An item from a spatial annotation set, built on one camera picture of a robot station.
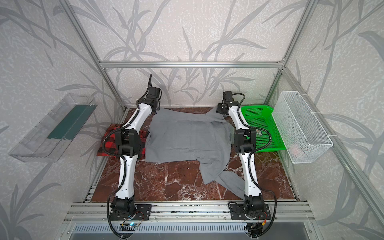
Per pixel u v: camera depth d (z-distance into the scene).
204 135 1.05
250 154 0.68
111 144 0.92
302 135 0.62
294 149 0.74
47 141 0.64
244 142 0.68
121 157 0.63
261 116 1.14
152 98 0.83
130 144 0.63
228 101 0.85
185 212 0.75
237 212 0.72
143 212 0.73
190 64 0.99
